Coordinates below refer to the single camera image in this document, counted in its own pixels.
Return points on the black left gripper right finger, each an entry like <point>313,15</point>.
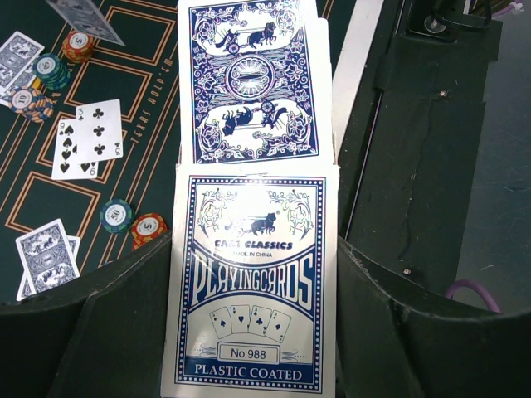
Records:
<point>397,339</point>

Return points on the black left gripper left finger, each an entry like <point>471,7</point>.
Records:
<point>101,335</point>

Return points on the blue card seat five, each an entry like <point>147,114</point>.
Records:
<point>47,258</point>
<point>24,289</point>

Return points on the spread red five chips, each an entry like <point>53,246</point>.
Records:
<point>146,228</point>

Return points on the green fifty chips seat four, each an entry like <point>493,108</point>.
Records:
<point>116,216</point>

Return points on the blue playing card box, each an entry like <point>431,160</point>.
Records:
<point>252,288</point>

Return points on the nine of spades card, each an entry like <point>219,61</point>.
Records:
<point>66,165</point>

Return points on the three of clubs card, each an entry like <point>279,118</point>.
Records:
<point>101,131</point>

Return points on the blue ten chips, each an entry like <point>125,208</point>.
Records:
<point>30,103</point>

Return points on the green fifty chips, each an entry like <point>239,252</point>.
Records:
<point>51,71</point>

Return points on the blue backed card deck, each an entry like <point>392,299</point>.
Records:
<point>255,82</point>

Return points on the face card red yellow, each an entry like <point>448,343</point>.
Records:
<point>85,17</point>

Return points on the dark green poker mat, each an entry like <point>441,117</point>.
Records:
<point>142,73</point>

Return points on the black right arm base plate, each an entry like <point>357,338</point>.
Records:
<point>445,19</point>

